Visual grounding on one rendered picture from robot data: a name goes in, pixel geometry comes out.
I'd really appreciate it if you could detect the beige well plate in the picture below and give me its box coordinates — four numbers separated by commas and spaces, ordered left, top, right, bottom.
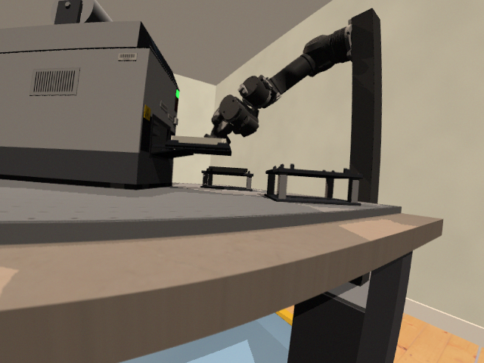
171, 135, 228, 144

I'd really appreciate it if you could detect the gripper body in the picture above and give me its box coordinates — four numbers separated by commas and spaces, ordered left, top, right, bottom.
219, 95, 259, 137

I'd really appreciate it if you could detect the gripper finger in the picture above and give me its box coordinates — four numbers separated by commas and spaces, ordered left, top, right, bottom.
204, 108, 224, 138
217, 119, 236, 144

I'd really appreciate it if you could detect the beige roll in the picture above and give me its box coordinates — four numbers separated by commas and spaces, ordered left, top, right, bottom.
51, 0, 112, 24

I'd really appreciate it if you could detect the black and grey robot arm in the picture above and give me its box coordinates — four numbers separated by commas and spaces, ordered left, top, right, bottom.
238, 18, 352, 109

